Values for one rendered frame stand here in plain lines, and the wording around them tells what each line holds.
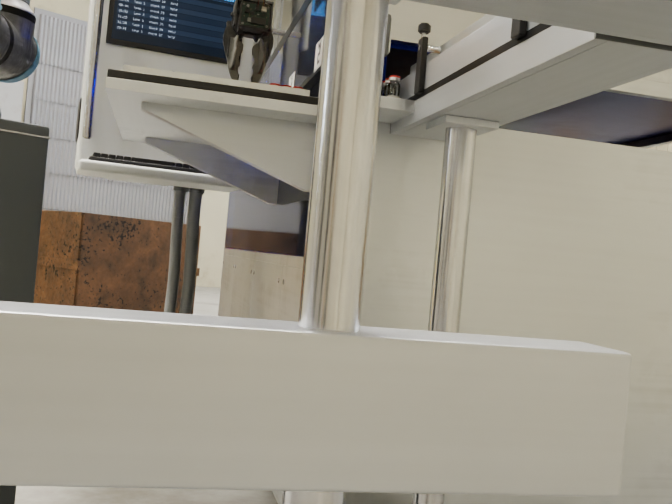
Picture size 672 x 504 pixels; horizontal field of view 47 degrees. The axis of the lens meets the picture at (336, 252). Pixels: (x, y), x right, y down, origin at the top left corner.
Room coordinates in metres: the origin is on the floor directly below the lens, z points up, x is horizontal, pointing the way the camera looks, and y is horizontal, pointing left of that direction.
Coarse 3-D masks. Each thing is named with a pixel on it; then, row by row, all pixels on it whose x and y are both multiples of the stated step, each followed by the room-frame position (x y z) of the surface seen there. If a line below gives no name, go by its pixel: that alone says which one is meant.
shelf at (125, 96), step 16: (112, 80) 1.32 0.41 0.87; (128, 80) 1.32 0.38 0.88; (112, 96) 1.39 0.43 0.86; (128, 96) 1.38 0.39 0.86; (144, 96) 1.36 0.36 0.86; (160, 96) 1.35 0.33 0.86; (176, 96) 1.34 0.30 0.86; (192, 96) 1.35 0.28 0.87; (208, 96) 1.36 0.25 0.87; (224, 96) 1.36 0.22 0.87; (240, 96) 1.37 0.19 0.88; (128, 112) 1.55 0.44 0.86; (144, 112) 1.53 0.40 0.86; (240, 112) 1.44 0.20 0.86; (256, 112) 1.42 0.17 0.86; (272, 112) 1.41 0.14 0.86; (288, 112) 1.39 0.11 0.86; (304, 112) 1.40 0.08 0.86; (128, 128) 1.78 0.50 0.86; (144, 128) 1.75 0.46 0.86; (160, 128) 1.73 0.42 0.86; (176, 128) 1.71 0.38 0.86; (208, 144) 1.93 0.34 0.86
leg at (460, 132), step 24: (456, 120) 1.19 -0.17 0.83; (480, 120) 1.20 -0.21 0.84; (456, 144) 1.22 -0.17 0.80; (456, 168) 1.22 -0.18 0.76; (456, 192) 1.22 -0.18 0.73; (456, 216) 1.22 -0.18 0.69; (456, 240) 1.22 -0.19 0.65; (456, 264) 1.22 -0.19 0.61; (432, 288) 1.24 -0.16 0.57; (456, 288) 1.22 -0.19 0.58; (432, 312) 1.23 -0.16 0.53; (456, 312) 1.22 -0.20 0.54
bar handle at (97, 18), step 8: (96, 0) 2.18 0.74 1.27; (96, 8) 2.18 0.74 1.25; (96, 16) 2.18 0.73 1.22; (96, 24) 2.18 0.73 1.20; (96, 32) 2.18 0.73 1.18; (96, 40) 2.18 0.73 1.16; (96, 48) 2.18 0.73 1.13; (96, 56) 2.18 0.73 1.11; (96, 64) 2.18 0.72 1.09; (88, 72) 2.18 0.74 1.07; (96, 72) 2.18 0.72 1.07; (88, 80) 2.18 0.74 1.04; (96, 80) 2.19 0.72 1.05; (88, 88) 2.18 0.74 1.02; (88, 96) 2.18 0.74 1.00; (88, 104) 2.18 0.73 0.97; (88, 112) 2.18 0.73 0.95; (88, 120) 2.18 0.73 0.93; (88, 128) 2.18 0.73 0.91; (88, 136) 2.18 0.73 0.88
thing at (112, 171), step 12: (84, 168) 2.02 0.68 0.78; (96, 168) 2.03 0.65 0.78; (108, 168) 2.04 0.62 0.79; (120, 168) 2.05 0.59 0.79; (132, 168) 2.06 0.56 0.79; (144, 168) 2.07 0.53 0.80; (156, 168) 2.09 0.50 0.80; (120, 180) 2.30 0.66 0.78; (132, 180) 2.22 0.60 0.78; (144, 180) 2.18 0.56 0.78; (156, 180) 2.14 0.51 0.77; (168, 180) 2.10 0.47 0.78; (180, 180) 2.11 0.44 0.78; (192, 180) 2.12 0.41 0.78; (204, 180) 2.13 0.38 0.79; (216, 180) 2.14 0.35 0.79
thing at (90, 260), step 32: (64, 224) 4.03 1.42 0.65; (96, 224) 3.99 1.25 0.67; (128, 224) 4.14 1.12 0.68; (160, 224) 4.31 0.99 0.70; (64, 256) 4.01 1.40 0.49; (96, 256) 4.00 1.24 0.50; (128, 256) 4.16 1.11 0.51; (160, 256) 4.32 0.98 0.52; (64, 288) 3.99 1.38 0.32; (96, 288) 4.02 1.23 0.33; (128, 288) 4.17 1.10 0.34; (160, 288) 4.34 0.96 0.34
